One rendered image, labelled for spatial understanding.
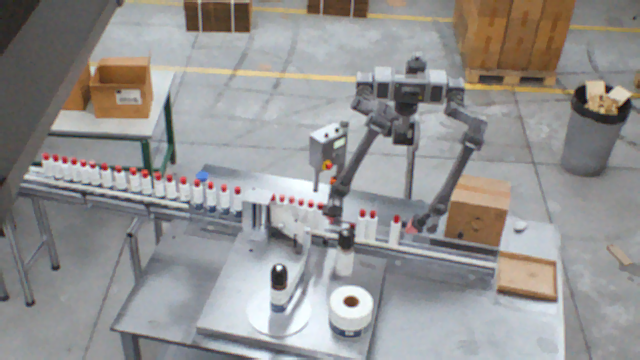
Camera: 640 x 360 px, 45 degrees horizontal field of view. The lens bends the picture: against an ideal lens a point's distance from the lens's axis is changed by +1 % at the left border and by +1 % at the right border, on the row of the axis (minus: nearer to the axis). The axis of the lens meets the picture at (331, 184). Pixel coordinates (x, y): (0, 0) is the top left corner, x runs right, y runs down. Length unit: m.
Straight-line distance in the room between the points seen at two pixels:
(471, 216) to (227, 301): 1.34
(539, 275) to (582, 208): 1.95
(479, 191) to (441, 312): 0.70
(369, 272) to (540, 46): 3.82
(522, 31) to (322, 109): 1.90
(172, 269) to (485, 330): 1.59
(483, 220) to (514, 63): 3.33
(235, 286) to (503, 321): 1.32
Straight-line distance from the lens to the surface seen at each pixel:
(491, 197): 4.14
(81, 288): 5.20
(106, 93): 5.15
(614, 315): 5.34
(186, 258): 4.08
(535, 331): 3.92
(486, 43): 7.14
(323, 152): 3.79
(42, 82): 0.60
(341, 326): 3.59
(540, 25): 7.15
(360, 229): 4.02
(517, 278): 4.14
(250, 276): 3.90
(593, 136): 6.16
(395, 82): 4.21
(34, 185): 4.62
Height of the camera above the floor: 3.67
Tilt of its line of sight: 39 degrees down
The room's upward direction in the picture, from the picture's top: 4 degrees clockwise
